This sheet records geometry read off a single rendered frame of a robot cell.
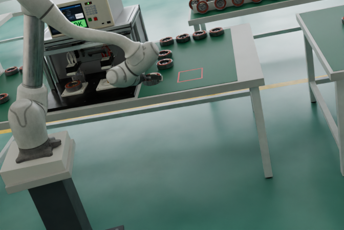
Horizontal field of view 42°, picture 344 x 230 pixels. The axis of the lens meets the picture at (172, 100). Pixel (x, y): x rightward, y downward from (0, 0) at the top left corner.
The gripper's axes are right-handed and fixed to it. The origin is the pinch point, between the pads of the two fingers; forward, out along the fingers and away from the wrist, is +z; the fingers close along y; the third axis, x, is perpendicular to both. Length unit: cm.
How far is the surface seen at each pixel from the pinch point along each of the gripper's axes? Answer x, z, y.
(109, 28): 34, 21, -41
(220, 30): 38, 96, 9
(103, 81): 1, 28, -50
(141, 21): 44, 64, -41
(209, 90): -7.5, 24.7, 25.1
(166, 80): 0.2, 33.6, -7.1
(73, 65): 11, 19, -68
